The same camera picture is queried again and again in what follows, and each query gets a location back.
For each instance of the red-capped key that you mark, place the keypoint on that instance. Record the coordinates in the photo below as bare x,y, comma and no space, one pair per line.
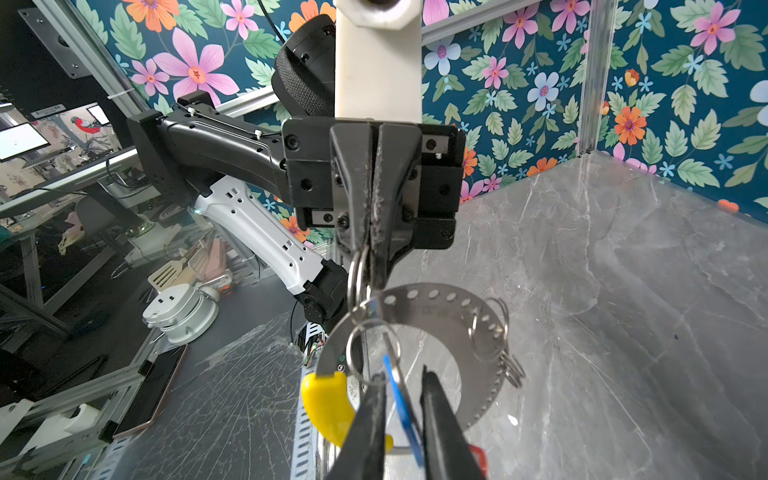
480,458

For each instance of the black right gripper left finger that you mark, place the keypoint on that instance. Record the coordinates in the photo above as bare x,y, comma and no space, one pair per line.
362,455

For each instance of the large keyring with yellow sleeve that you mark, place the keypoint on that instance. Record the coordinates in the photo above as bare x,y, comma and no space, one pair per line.
450,329

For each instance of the blue-capped key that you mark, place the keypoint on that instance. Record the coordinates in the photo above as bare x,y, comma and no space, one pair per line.
403,405

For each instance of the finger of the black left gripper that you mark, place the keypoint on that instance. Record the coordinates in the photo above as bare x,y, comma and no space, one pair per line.
352,146
398,148

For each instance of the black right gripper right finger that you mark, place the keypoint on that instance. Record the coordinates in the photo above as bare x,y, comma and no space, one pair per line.
446,450

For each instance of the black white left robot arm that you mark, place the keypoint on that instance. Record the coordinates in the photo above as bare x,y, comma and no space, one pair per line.
235,175

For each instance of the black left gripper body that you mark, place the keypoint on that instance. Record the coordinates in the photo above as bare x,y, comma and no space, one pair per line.
430,196

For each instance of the smartphone on table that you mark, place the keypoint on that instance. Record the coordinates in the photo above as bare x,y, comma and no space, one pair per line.
159,377

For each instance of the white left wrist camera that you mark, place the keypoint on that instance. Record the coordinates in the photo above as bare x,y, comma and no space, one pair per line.
378,60

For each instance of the white vented cable duct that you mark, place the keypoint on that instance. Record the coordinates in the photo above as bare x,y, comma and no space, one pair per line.
305,460

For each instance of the white round device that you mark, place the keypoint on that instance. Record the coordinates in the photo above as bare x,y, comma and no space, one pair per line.
182,312

